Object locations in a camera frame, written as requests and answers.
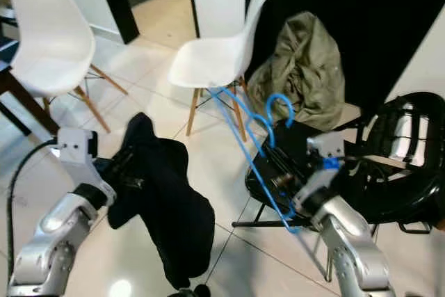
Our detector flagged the navy T-shirt white lettering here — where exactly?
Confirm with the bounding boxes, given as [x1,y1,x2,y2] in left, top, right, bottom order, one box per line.
[108,111,216,291]

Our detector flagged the glossy black plastic chair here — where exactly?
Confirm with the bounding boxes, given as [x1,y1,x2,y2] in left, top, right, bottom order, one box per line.
[320,90,445,232]

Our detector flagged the dark brown wooden table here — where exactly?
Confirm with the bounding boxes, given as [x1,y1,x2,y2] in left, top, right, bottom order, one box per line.
[0,67,60,134]

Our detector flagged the black folding chair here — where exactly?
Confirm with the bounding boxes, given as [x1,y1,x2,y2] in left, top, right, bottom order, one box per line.
[232,120,432,284]

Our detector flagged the olive green cloth sack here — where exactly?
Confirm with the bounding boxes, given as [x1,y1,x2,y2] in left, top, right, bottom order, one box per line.
[247,10,346,113]

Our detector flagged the blue clothes hanger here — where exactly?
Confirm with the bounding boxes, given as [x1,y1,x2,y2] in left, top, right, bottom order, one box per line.
[209,85,301,234]

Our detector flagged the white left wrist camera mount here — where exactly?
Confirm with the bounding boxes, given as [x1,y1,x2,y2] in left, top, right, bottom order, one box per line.
[57,127,105,190]

